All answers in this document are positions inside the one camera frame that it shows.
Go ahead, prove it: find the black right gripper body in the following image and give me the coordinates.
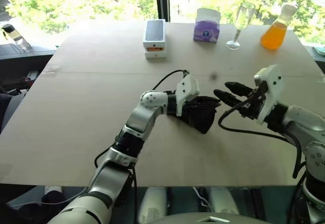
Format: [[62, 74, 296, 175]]
[[238, 81, 268, 120]]

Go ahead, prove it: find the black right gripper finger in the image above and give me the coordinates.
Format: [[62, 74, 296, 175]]
[[224, 81, 255, 97], [213, 89, 246, 107]]

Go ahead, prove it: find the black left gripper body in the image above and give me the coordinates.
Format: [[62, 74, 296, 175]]
[[180, 96, 204, 123]]

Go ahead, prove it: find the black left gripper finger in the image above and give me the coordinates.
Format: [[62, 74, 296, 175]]
[[200, 95, 221, 108]]

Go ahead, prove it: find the flask with orange liquid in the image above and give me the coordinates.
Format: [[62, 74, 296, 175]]
[[259, 4, 298, 50]]

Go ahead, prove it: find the flat white box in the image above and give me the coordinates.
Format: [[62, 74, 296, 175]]
[[144, 50, 167, 60]]

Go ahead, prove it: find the purple tissue box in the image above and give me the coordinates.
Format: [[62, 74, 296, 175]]
[[193, 8, 221, 44]]

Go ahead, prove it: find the clear champagne glass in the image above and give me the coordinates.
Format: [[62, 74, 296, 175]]
[[225, 2, 256, 51]]

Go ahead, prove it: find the white phone box black print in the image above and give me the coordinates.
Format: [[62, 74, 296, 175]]
[[142, 19, 167, 53]]

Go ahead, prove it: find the white rounded robot leg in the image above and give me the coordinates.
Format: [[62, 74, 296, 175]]
[[140, 186, 169, 220], [207, 186, 241, 216]]

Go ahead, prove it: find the grey robot torso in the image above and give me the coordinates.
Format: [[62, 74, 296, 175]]
[[151, 209, 270, 224]]

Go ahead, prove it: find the black and white shoe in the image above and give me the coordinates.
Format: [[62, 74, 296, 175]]
[[41, 185, 67, 205]]

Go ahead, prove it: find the black window sill ledge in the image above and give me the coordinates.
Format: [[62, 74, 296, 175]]
[[0, 43, 57, 92]]

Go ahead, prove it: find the clear bottle black cap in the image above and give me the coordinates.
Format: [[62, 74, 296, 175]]
[[1, 23, 33, 53]]

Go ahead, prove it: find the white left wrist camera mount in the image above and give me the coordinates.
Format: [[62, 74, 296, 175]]
[[174, 75, 201, 117]]

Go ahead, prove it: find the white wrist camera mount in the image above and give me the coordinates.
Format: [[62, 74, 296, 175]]
[[253, 64, 283, 126], [174, 75, 201, 117]]

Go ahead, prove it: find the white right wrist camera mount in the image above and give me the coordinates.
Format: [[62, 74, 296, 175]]
[[253, 64, 283, 126]]

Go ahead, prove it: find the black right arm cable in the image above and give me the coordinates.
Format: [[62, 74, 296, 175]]
[[218, 101, 307, 180]]

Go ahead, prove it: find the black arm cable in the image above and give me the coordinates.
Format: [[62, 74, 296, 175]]
[[218, 101, 307, 180], [153, 69, 190, 91]]

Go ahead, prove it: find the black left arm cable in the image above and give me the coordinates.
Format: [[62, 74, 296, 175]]
[[153, 69, 190, 91]]

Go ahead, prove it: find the black window post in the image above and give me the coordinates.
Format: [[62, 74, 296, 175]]
[[154, 0, 171, 23]]

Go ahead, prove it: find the thin white cable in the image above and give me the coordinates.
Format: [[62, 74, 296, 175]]
[[7, 185, 89, 207]]

